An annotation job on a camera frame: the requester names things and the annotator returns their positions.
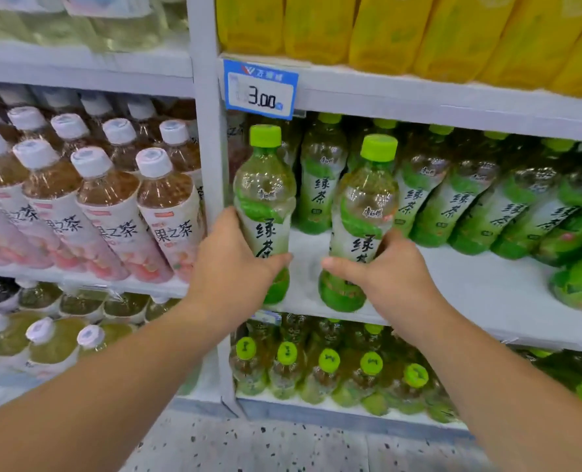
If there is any person's left hand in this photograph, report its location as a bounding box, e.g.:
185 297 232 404
188 206 293 336

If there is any person's right hand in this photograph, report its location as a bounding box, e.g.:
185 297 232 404
321 229 448 341

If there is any green label tea bottle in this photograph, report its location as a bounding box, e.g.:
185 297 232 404
318 134 400 313
232 125 297 305

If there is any person's left forearm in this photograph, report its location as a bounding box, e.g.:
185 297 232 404
0 290 238 472

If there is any person's right forearm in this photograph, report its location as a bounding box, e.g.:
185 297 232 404
390 304 582 472

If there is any group of green-capped small bottles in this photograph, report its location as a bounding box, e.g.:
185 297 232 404
229 312 582 424

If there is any row of green tea bottles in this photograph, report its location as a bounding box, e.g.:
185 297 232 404
227 112 582 271

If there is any white metal shelf unit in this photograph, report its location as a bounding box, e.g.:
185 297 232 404
0 0 582 440

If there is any blue and white price tag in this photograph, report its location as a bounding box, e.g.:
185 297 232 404
223 59 300 120

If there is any group of pink-label tea bottles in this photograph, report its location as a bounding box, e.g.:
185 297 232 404
0 83 207 285

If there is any green wrapped drink bottle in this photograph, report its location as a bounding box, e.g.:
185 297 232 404
550 243 582 311
536 201 582 267

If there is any group of white-capped yellow-green bottles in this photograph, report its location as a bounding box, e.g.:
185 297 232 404
0 280 203 398

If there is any row of yellow drink bottles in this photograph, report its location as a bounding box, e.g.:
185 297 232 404
215 0 582 99

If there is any row of clear drink bottles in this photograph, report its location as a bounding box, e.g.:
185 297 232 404
0 0 190 53

